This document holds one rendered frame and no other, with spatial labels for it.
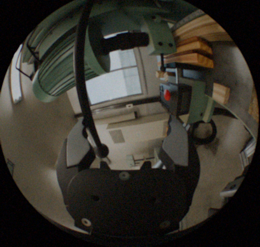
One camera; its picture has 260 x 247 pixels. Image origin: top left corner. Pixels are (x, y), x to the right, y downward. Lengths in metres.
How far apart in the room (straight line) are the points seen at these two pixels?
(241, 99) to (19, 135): 1.80
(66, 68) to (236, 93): 0.37
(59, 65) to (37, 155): 1.53
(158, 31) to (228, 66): 0.18
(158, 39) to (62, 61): 0.23
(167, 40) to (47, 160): 1.87
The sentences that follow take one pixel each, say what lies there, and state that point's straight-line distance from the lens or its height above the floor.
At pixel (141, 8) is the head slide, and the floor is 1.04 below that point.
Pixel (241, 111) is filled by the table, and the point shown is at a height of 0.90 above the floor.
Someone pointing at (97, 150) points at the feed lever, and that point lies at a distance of 0.16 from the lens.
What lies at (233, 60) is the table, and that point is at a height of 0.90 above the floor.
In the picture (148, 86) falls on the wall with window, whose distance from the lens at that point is 1.60.
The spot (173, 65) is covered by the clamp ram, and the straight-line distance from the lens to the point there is 0.21.
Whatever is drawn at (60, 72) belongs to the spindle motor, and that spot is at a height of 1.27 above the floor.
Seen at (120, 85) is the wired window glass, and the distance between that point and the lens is 1.63.
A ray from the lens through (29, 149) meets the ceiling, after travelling 1.61.
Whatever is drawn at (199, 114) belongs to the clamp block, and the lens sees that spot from 0.28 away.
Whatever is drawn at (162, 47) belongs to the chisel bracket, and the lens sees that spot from 0.22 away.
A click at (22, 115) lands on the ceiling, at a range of 1.62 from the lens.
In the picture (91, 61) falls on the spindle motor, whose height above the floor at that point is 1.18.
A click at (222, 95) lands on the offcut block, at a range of 0.19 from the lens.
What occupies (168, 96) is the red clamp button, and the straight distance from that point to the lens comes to 0.20.
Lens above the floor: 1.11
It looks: 6 degrees up
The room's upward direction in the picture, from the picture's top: 100 degrees counter-clockwise
